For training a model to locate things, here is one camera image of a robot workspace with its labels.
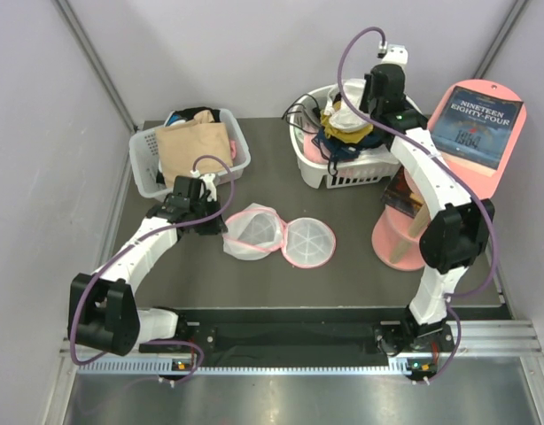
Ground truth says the white mesh laundry bag pink zipper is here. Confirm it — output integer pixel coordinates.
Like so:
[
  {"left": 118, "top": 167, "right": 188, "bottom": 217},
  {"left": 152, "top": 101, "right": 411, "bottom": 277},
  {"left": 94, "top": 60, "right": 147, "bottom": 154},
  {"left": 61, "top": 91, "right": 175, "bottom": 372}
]
[{"left": 223, "top": 203, "right": 337, "bottom": 269}]

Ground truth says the white bra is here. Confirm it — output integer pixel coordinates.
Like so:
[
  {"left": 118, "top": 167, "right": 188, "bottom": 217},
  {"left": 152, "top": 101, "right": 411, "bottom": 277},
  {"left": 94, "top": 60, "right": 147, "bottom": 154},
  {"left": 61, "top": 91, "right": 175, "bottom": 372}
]
[{"left": 322, "top": 79, "right": 369, "bottom": 133}]

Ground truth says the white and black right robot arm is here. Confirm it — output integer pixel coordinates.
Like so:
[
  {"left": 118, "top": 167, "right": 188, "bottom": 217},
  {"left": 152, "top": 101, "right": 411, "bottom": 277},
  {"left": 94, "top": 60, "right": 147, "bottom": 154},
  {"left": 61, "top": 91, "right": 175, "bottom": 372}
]
[{"left": 360, "top": 63, "right": 494, "bottom": 356}]

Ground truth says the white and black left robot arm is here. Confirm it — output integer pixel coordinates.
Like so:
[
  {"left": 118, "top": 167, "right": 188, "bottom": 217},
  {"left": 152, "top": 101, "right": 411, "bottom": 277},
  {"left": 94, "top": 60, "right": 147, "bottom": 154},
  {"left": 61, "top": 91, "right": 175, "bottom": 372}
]
[{"left": 67, "top": 172, "right": 226, "bottom": 356}]

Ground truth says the round white laundry basket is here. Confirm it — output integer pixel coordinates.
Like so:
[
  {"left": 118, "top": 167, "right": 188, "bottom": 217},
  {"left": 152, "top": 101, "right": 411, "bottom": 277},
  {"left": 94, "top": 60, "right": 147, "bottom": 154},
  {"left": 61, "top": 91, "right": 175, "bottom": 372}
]
[{"left": 286, "top": 84, "right": 400, "bottom": 189}]

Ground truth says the yellow garment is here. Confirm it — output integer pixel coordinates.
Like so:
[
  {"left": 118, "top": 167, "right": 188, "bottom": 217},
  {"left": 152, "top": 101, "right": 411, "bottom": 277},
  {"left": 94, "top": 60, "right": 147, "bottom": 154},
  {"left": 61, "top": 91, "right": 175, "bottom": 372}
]
[{"left": 320, "top": 111, "right": 374, "bottom": 144}]

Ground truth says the beige folded garment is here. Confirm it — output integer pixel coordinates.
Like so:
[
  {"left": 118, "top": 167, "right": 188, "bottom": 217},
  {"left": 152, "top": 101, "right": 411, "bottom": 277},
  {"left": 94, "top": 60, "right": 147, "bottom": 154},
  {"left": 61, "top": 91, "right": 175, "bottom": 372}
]
[{"left": 155, "top": 120, "right": 233, "bottom": 189}]

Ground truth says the white garment in round basket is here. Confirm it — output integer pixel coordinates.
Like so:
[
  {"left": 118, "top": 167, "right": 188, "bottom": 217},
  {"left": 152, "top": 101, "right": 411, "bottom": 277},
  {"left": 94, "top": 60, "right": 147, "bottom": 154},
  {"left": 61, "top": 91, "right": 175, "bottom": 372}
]
[{"left": 358, "top": 145, "right": 399, "bottom": 164}]

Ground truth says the rectangular white plastic basket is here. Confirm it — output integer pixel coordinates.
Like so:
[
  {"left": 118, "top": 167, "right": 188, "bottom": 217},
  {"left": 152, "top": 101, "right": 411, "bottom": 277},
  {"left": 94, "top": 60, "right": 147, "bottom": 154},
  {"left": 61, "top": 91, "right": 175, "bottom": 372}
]
[{"left": 129, "top": 109, "right": 252, "bottom": 201}]

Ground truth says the black garment in rectangular basket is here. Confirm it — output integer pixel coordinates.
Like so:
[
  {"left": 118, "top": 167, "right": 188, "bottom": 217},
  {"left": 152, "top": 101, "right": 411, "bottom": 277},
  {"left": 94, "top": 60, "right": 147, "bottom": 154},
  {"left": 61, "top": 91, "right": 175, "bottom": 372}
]
[{"left": 164, "top": 106, "right": 221, "bottom": 127}]

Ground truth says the pink garment in round basket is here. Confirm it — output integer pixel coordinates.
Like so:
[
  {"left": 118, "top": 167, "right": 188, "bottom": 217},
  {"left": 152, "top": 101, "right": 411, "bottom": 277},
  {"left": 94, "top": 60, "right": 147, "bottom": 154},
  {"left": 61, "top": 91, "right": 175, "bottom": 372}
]
[{"left": 303, "top": 134, "right": 327, "bottom": 165}]

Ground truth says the Nineteen Eighty-Four book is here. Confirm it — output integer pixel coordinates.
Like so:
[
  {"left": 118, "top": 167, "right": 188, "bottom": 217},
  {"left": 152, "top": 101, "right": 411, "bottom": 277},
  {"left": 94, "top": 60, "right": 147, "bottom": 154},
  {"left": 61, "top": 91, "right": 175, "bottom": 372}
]
[{"left": 431, "top": 86, "right": 523, "bottom": 176}]

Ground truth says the pink two-tier wooden shelf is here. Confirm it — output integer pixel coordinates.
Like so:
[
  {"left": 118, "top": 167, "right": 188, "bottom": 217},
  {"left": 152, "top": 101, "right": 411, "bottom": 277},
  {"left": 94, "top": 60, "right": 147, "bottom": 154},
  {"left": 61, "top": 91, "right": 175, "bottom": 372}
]
[{"left": 371, "top": 80, "right": 526, "bottom": 272}]

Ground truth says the stack of dark books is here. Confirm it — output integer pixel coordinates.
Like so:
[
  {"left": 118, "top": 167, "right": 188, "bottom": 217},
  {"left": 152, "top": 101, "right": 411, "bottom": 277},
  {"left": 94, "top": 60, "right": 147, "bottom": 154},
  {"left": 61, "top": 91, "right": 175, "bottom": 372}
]
[{"left": 381, "top": 167, "right": 424, "bottom": 218}]

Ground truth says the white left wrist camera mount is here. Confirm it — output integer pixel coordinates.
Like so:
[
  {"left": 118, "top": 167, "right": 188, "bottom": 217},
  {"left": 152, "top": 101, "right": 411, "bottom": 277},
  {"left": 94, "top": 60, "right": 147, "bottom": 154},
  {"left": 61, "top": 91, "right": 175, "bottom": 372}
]
[{"left": 190, "top": 170, "right": 218, "bottom": 202}]

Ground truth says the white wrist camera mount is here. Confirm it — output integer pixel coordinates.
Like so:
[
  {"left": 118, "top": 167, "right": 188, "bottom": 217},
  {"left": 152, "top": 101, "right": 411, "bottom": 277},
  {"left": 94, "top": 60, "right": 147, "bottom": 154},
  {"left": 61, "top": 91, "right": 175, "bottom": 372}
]
[
  {"left": 190, "top": 170, "right": 218, "bottom": 202},
  {"left": 377, "top": 42, "right": 408, "bottom": 69}
]

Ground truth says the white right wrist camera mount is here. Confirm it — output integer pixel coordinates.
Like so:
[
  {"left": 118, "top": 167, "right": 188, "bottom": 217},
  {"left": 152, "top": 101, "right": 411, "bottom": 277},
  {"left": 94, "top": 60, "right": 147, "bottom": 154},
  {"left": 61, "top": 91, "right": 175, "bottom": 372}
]
[{"left": 377, "top": 42, "right": 408, "bottom": 69}]

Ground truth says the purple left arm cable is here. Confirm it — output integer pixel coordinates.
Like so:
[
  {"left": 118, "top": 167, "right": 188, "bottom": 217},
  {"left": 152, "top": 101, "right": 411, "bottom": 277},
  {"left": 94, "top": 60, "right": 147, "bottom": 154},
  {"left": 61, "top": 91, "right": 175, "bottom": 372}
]
[{"left": 70, "top": 154, "right": 237, "bottom": 367}]

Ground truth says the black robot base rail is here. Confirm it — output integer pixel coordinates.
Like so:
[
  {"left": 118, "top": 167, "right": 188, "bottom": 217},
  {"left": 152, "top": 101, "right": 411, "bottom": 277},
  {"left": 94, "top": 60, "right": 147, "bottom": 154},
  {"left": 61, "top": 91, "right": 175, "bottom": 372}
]
[{"left": 138, "top": 305, "right": 455, "bottom": 368}]

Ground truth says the grey slotted cable duct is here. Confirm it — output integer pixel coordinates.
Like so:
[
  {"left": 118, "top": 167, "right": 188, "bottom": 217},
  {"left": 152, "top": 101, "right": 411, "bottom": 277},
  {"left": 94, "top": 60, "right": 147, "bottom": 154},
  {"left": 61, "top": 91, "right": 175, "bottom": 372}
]
[{"left": 76, "top": 357, "right": 432, "bottom": 377}]

